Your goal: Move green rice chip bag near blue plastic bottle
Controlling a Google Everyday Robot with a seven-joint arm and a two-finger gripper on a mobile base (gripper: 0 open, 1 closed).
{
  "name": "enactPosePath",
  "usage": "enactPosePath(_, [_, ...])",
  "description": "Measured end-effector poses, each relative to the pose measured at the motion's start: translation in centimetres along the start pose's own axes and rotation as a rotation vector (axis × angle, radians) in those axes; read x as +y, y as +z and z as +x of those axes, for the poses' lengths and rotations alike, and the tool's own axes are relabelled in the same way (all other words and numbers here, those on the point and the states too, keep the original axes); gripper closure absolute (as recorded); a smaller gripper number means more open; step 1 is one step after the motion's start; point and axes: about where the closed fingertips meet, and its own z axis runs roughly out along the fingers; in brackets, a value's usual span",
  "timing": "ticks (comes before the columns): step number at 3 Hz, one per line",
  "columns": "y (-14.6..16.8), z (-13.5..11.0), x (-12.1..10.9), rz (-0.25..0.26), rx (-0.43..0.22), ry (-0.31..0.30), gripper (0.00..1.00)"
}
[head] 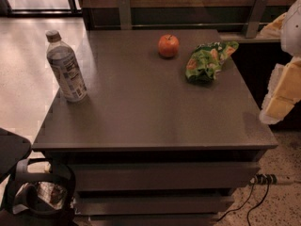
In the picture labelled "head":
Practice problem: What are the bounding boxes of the black base with cables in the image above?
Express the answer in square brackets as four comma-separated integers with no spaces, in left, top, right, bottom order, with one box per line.
[0,128,78,226]

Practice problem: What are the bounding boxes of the green rice chip bag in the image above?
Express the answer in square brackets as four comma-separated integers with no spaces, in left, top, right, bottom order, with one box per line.
[185,41,239,84]

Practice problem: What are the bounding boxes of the metal bracket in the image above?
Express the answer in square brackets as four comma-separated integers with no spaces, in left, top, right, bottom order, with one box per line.
[245,0,269,39]
[118,0,132,30]

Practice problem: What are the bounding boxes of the blue plastic water bottle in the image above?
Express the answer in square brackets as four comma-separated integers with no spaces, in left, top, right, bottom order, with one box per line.
[46,30,87,103]

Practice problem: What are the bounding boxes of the right metal bracket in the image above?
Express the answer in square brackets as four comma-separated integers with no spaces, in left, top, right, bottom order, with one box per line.
[245,0,269,39]

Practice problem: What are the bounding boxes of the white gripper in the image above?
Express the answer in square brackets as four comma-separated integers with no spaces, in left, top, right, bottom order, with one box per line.
[259,0,301,124]

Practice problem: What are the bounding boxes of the black power cable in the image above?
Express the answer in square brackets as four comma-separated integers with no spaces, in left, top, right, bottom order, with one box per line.
[216,182,256,222]
[246,183,271,226]

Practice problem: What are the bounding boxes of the dark grey drawer cabinet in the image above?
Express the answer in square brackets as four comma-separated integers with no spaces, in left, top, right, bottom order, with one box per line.
[34,30,277,226]

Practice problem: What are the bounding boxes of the white power strip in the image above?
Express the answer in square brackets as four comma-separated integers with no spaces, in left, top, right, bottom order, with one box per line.
[249,173,295,186]

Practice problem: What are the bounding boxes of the left metal bracket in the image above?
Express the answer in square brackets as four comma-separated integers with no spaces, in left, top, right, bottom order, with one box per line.
[118,0,132,30]

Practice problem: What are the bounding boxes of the red apple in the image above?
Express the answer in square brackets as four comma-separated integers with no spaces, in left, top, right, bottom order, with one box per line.
[158,34,180,58]

